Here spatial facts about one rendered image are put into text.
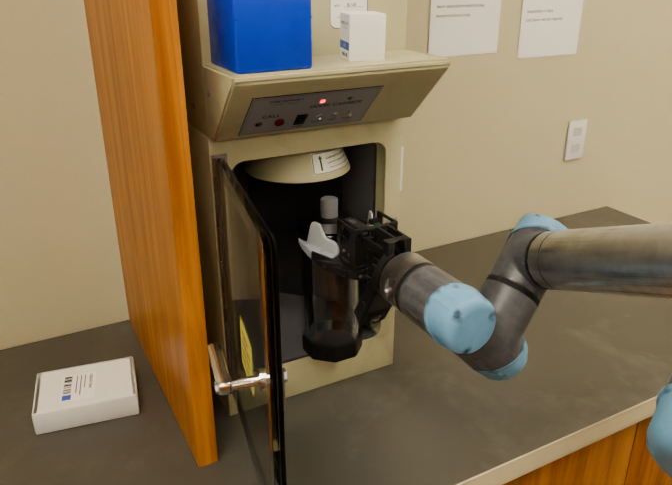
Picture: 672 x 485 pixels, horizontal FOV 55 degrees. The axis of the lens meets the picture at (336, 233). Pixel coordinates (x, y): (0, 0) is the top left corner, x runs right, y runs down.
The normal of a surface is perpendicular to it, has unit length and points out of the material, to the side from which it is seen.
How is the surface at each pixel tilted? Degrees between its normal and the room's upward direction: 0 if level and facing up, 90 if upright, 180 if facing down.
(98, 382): 0
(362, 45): 90
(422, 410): 0
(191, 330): 90
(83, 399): 0
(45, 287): 90
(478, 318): 90
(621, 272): 100
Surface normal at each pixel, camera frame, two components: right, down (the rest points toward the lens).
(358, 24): 0.24, 0.38
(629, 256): -0.95, -0.11
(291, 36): 0.47, 0.34
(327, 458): 0.00, -0.92
